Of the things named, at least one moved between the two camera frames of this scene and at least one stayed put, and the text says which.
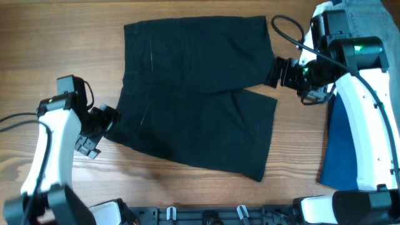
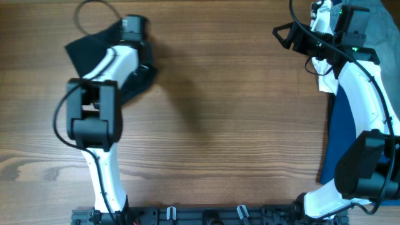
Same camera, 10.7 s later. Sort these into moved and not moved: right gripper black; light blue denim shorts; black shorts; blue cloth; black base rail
Moved: right gripper black; black shorts
Not moved: black base rail; blue cloth; light blue denim shorts
